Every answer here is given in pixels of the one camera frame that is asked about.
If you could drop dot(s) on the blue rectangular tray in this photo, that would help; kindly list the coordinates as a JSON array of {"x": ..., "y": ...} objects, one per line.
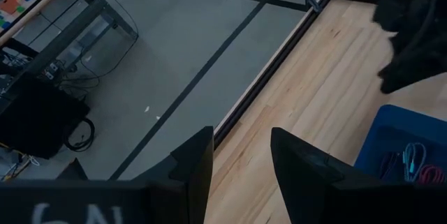
[{"x": 384, "y": 126}]

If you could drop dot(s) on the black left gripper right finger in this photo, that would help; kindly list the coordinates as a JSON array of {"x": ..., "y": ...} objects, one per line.
[{"x": 314, "y": 196}]

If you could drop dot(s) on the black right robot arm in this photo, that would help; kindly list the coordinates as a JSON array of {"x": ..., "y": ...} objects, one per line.
[{"x": 401, "y": 11}]

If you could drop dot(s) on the black aluminium table frame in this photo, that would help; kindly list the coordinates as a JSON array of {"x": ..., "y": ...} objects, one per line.
[{"x": 265, "y": 74}]

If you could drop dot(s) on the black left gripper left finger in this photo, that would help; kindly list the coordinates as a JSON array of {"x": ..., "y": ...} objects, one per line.
[{"x": 174, "y": 196}]

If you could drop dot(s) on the large black box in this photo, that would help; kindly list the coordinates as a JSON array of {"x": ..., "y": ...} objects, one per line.
[{"x": 38, "y": 119}]

